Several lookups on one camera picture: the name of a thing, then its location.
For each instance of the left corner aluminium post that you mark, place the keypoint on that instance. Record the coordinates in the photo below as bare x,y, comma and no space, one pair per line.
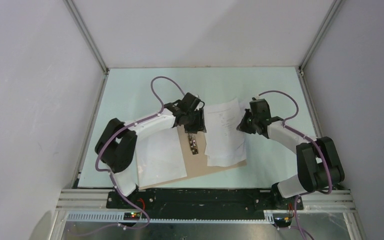
87,36

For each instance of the white paper sheet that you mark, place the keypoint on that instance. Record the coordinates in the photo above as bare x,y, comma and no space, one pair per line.
160,159

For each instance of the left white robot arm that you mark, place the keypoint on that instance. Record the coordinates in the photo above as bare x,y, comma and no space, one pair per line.
117,144

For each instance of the brown cardboard folder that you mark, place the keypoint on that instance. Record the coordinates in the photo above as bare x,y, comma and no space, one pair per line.
196,165

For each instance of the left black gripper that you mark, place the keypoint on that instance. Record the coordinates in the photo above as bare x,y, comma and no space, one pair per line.
199,126

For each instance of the aluminium frame rail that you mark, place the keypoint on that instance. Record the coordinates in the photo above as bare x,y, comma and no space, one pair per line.
91,204

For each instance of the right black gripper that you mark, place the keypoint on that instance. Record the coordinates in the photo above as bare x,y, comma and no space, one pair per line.
242,126

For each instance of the left circuit board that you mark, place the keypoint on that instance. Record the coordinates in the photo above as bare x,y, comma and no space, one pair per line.
132,216

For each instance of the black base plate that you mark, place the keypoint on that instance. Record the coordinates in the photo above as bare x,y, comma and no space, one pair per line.
203,203

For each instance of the circuit board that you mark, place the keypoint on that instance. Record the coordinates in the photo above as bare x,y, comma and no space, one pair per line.
132,216
282,222

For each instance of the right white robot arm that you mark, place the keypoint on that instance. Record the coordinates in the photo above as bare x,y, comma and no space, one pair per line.
318,164

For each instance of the metal folder clip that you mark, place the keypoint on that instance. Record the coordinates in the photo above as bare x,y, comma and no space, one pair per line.
193,144

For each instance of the right circuit board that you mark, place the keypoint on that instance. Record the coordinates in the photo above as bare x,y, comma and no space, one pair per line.
282,222

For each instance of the corner aluminium post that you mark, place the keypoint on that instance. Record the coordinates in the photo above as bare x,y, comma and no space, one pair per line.
87,36
326,23

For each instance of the right corner aluminium post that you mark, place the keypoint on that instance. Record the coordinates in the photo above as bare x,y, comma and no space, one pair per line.
326,23

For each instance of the printed paper sheet stack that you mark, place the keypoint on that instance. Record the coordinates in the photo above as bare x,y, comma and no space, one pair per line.
225,145

